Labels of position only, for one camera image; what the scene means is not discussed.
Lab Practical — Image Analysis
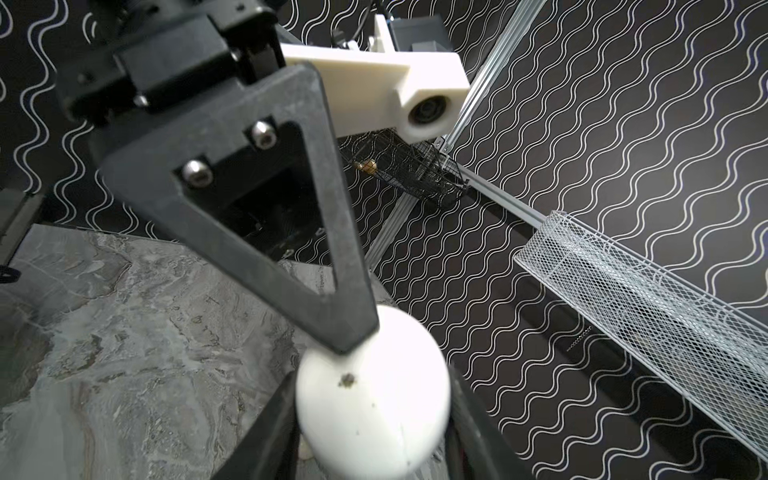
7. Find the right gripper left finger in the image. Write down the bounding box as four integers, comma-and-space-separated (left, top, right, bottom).
212, 371, 299, 480

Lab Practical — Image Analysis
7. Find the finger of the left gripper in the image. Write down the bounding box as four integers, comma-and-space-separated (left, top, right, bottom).
89, 64, 379, 354

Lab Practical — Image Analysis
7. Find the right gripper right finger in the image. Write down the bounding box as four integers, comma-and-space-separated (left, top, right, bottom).
445, 365, 534, 479

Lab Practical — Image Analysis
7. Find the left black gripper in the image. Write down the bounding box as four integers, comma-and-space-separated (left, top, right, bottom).
56, 0, 285, 123

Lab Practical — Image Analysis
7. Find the white round charging case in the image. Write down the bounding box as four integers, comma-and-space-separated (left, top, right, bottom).
296, 305, 451, 479

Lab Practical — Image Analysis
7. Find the brass fitting in basket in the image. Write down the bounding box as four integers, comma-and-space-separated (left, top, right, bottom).
354, 159, 378, 176

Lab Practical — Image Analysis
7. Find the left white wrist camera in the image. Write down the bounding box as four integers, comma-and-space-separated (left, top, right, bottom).
281, 14, 470, 144

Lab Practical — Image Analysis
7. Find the black wire basket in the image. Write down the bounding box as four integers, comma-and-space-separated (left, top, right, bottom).
340, 129, 469, 208

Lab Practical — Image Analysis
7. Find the white wire mesh basket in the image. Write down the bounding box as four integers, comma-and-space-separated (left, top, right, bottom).
515, 211, 767, 459

